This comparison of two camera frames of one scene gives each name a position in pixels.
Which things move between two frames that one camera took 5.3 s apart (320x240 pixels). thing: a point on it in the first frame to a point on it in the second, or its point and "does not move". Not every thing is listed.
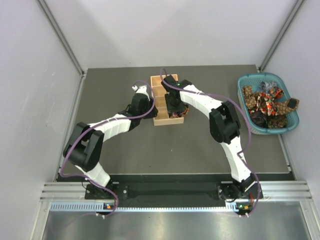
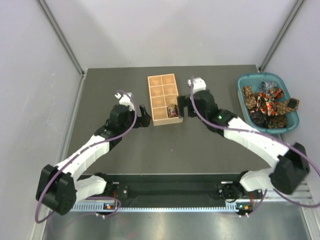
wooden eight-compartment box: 159,90 does not move
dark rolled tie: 259,118 does not move
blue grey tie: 267,86 does not move
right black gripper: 170,109 to 184,101
